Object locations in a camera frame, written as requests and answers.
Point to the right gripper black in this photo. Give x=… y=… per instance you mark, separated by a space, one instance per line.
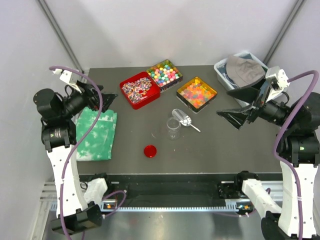
x=237 y=116

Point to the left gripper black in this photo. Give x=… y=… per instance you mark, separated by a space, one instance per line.
x=86 y=91

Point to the golden tin with star candies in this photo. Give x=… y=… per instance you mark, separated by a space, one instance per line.
x=196 y=94

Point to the metal scoop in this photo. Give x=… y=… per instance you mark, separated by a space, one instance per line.
x=183 y=118

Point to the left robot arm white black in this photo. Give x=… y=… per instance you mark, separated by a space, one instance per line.
x=77 y=211

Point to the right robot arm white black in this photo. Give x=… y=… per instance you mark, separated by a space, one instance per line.
x=298 y=150

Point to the tin with colourful cube candies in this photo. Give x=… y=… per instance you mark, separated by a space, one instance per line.
x=165 y=75

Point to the beige bucket hat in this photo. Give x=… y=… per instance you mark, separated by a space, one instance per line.
x=243 y=71

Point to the red tin with lollipops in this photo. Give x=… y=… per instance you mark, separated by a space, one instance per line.
x=140 y=90

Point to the green white cloth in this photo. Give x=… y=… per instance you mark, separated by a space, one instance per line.
x=97 y=146

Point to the clear plastic jar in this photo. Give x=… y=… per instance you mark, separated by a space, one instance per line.
x=173 y=128

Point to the red jar lid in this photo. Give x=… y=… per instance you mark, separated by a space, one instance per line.
x=150 y=151

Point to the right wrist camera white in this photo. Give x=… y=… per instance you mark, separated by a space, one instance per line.
x=277 y=78

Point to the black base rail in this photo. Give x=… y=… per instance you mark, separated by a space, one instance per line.
x=181 y=191

